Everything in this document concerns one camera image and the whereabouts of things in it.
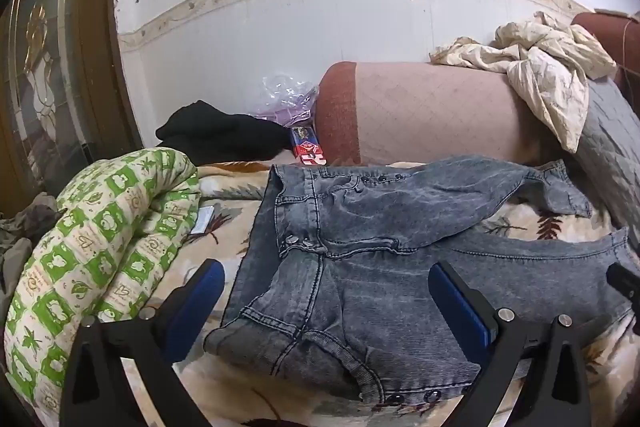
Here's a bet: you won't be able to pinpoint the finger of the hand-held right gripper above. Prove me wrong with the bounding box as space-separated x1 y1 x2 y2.
606 263 640 310

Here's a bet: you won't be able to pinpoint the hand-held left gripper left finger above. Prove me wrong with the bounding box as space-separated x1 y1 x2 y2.
60 258 226 427

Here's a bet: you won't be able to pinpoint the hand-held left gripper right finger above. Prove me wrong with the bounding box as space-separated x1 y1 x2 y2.
429 261 596 427

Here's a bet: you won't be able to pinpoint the grey denim pants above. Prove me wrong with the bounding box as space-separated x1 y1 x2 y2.
202 154 636 405

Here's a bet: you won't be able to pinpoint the white fabric label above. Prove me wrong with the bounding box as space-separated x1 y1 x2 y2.
192 206 217 235

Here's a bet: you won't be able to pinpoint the leaf printed blanket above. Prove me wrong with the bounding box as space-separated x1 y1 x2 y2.
170 159 640 427

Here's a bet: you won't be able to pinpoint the green patterned quilt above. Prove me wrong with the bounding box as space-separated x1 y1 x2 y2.
2 147 201 418

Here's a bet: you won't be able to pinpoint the grey quilted blanket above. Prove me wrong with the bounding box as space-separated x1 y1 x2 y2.
575 77 640 228

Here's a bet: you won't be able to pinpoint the black cloth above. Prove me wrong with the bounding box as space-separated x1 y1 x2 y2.
155 101 293 166

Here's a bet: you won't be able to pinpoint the red and blue box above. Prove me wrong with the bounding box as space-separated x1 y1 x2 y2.
290 125 327 166

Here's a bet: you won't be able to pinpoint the grey crumpled cloth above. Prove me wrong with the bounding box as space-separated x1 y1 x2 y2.
0 192 61 308

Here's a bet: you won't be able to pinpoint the clear plastic bag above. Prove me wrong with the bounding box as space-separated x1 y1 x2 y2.
255 74 321 128

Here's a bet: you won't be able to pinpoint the cream floral cloth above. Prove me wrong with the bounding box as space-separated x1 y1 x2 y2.
429 11 618 154

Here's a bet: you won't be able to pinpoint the reddish brown cushion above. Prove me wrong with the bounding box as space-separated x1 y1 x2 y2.
570 9 640 92

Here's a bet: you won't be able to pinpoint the wooden stained glass door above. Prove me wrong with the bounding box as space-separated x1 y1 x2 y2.
0 0 143 218

